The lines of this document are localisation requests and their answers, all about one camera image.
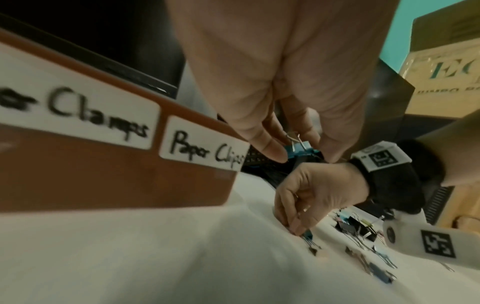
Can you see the person's left hand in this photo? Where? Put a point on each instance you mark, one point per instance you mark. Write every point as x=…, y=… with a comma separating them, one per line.
x=270, y=53

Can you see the person's right hand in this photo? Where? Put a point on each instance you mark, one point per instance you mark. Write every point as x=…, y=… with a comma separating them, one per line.
x=326, y=187

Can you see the blue binder clip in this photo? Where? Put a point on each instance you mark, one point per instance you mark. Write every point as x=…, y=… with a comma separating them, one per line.
x=308, y=237
x=300, y=149

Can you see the person's right forearm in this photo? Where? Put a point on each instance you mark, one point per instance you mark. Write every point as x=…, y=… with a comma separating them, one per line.
x=457, y=148

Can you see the pile of assorted binder clips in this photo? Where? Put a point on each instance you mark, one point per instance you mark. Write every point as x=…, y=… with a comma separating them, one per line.
x=356, y=228

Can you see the white marker tag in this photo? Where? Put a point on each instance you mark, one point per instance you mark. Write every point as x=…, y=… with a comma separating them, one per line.
x=380, y=157

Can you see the black mesh tray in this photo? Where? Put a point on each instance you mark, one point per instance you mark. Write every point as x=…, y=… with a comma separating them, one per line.
x=262, y=166

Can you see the small white handwritten label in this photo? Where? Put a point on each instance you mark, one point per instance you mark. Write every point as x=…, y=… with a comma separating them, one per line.
x=202, y=145

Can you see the black monitor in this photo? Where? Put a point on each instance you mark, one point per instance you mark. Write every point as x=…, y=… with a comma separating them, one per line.
x=112, y=35

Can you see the printed cardboard box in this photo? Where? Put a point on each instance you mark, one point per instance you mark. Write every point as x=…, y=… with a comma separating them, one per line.
x=442, y=59

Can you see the white table cloth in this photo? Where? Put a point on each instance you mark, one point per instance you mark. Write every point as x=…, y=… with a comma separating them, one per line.
x=150, y=255

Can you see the brown organizer box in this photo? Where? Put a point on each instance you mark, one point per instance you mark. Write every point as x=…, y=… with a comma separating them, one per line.
x=112, y=175

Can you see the large white handwritten label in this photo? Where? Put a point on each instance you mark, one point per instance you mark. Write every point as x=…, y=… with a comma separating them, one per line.
x=75, y=98

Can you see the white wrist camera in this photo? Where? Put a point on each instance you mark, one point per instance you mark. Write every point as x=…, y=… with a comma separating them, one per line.
x=431, y=240

